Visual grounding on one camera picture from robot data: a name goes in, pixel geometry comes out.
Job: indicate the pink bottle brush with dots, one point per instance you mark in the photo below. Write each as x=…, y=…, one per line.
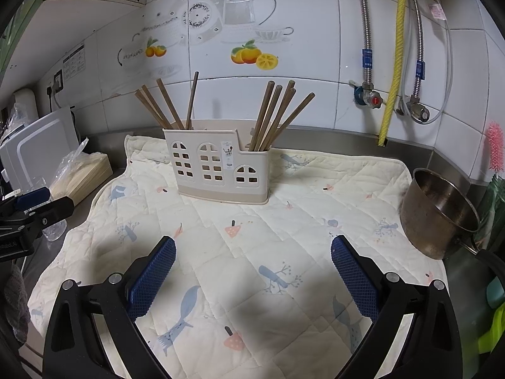
x=495, y=142

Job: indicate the green panel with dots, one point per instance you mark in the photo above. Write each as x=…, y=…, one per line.
x=19, y=19

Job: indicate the wall chart sticker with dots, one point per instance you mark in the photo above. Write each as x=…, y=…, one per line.
x=74, y=61

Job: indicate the beige plastic utensil holder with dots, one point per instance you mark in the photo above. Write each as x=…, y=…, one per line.
x=213, y=181

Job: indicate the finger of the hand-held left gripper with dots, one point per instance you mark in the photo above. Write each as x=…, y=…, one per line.
x=51, y=213
x=31, y=199

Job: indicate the green plastic item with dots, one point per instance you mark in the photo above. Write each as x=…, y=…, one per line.
x=493, y=335

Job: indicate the wall power socket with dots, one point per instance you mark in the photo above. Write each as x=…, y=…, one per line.
x=58, y=81

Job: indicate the stainless steel pot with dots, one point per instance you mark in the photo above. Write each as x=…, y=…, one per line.
x=426, y=221

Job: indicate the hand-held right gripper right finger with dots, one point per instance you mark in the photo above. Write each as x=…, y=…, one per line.
x=353, y=280

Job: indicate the metal angle valve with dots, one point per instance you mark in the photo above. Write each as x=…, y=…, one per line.
x=420, y=112

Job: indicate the glass jar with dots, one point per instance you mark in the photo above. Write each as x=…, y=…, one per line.
x=495, y=205

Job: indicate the clear plastic bag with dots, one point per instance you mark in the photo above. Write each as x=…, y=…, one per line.
x=14, y=118

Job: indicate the person's left forearm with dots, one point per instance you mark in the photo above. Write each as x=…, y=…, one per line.
x=15, y=300

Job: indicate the white water purifier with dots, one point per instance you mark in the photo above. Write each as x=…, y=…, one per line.
x=23, y=98

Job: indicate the pink label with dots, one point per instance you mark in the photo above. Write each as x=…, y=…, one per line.
x=438, y=10

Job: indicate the white countertop appliance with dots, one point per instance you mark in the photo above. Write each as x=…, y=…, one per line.
x=39, y=142

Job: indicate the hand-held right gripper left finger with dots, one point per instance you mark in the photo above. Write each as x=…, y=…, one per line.
x=154, y=276

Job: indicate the teal plastic item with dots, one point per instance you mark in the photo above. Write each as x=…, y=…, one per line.
x=496, y=292

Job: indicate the cream quilted printed mat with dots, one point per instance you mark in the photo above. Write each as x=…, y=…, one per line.
x=244, y=268

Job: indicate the beige pack in plastic wrap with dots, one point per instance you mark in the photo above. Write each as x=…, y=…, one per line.
x=86, y=169

